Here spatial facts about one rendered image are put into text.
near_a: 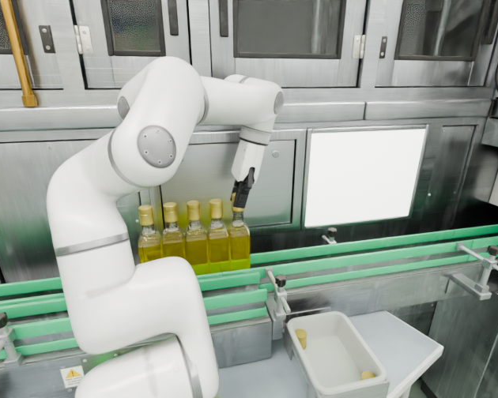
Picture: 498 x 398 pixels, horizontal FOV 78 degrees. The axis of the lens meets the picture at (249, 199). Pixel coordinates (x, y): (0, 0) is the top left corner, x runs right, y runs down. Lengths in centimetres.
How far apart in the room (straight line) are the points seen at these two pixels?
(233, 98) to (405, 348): 82
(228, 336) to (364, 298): 45
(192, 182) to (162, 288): 55
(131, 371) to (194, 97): 35
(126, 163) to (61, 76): 59
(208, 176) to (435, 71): 80
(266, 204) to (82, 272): 68
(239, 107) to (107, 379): 45
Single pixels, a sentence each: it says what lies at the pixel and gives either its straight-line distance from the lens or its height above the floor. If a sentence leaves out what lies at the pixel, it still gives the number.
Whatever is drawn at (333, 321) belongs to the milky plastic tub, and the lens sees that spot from 97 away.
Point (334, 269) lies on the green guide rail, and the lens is 98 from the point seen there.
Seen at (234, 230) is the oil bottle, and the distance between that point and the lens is 82.
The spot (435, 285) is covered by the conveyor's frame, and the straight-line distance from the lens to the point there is 122.
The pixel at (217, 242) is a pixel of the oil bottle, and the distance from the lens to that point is 83.
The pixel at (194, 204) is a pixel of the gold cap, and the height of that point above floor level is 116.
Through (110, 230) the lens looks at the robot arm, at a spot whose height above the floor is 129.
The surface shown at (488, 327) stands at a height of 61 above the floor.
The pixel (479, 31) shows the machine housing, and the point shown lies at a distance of 133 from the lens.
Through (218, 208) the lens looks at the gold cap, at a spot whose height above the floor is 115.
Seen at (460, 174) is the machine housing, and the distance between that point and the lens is 140.
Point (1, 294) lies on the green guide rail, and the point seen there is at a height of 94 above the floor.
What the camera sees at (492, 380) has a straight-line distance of 160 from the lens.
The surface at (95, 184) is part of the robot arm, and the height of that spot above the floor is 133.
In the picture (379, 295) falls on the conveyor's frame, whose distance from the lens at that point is 110.
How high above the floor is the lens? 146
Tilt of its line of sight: 21 degrees down
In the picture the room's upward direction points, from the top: straight up
